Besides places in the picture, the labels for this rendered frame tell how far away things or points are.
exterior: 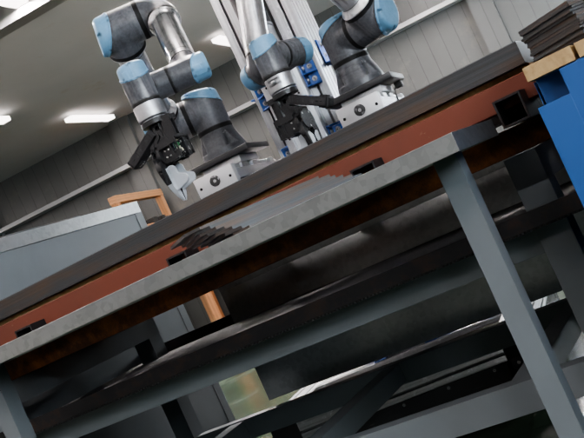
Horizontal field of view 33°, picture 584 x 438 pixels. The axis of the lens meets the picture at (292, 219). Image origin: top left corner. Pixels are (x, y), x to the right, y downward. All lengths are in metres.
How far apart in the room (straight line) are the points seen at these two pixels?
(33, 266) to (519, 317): 1.70
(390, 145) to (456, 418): 0.53
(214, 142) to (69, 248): 0.56
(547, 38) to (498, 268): 0.36
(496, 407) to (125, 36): 1.56
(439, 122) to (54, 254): 1.54
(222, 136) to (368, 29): 0.58
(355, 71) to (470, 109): 1.25
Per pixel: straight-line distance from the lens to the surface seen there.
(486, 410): 1.94
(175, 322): 3.38
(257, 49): 2.59
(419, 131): 1.83
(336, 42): 3.05
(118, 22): 2.91
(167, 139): 2.45
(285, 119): 2.57
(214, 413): 3.39
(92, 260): 2.20
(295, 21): 3.29
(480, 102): 1.80
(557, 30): 1.54
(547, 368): 1.64
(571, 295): 1.83
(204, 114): 3.18
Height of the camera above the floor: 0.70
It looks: 1 degrees up
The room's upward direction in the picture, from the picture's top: 25 degrees counter-clockwise
